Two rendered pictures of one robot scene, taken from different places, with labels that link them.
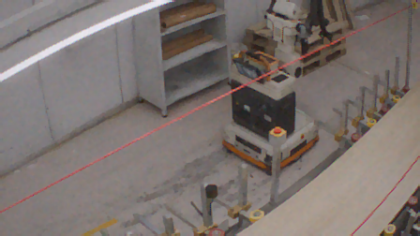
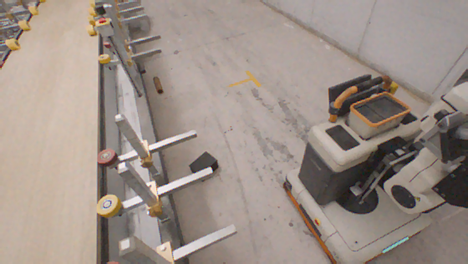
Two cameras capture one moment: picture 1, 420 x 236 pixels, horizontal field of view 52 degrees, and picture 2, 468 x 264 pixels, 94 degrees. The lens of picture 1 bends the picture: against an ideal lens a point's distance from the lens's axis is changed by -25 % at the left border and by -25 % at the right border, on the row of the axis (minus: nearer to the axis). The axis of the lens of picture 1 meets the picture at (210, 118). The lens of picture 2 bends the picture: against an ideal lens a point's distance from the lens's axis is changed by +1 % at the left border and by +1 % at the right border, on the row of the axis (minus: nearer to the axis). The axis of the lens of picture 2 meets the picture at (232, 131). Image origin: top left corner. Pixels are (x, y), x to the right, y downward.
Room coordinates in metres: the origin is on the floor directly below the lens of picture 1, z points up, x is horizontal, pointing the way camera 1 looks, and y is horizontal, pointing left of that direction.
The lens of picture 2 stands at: (3.51, -1.35, 1.66)
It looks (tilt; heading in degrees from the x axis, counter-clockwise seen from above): 48 degrees down; 112
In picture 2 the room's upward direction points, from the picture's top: 8 degrees counter-clockwise
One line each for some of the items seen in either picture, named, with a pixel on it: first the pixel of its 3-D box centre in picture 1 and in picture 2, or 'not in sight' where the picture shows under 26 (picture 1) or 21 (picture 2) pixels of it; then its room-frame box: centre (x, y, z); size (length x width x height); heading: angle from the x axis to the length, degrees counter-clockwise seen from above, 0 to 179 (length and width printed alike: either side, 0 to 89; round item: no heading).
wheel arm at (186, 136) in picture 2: (336, 133); (154, 149); (2.88, -0.86, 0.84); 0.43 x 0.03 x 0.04; 40
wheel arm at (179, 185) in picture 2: (352, 119); (163, 191); (3.04, -1.05, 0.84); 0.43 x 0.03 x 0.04; 40
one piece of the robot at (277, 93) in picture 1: (266, 94); (358, 154); (3.90, -0.46, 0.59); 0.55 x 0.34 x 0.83; 39
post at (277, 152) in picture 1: (276, 174); (125, 68); (2.40, -0.35, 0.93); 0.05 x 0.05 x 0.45; 40
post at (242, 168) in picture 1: (242, 199); (124, 53); (2.23, -0.15, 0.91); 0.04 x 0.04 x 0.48; 40
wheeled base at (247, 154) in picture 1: (274, 133); (348, 200); (3.96, -0.54, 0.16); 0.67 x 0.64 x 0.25; 129
